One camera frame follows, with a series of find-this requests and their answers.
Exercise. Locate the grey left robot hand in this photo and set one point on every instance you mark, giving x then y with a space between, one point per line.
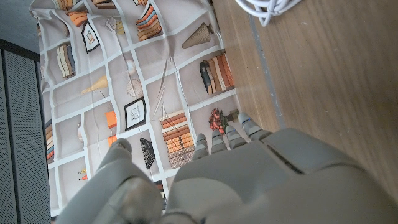
242 180

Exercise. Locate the printed bookshelf backdrop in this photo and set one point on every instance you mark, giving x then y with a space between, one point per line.
140 62

